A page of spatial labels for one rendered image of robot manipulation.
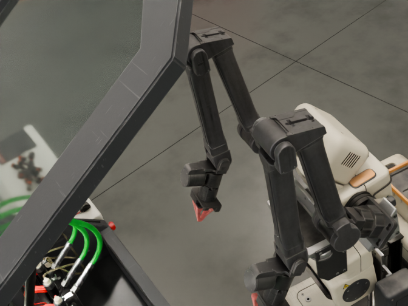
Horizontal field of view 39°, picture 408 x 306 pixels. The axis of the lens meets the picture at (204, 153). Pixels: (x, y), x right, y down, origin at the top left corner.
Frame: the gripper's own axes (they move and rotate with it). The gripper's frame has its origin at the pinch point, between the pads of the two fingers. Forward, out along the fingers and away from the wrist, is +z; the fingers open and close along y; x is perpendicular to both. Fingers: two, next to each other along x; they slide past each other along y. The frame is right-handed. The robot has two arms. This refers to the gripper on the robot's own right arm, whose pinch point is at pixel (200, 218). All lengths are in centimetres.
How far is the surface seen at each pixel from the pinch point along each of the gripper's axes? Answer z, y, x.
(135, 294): 27.8, 3.0, -18.0
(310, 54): 22, -186, 177
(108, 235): 17.2, -15.4, -23.6
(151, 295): 15.0, 15.2, -19.3
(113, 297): 30.9, -0.1, -24.1
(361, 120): 28, -105, 165
